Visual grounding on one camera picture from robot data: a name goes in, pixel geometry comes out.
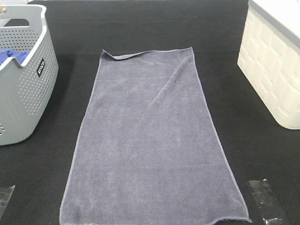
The grey towel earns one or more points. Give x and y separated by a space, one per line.
147 152

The blue towel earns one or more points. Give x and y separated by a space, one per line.
9 53

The grey perforated laundry basket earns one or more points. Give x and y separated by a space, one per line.
25 88

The cream white storage bin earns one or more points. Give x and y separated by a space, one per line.
269 57

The right clear tape strip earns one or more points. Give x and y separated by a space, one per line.
267 203

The clear tape strip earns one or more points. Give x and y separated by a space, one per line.
267 203
5 195

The left clear tape strip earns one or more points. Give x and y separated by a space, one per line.
5 195

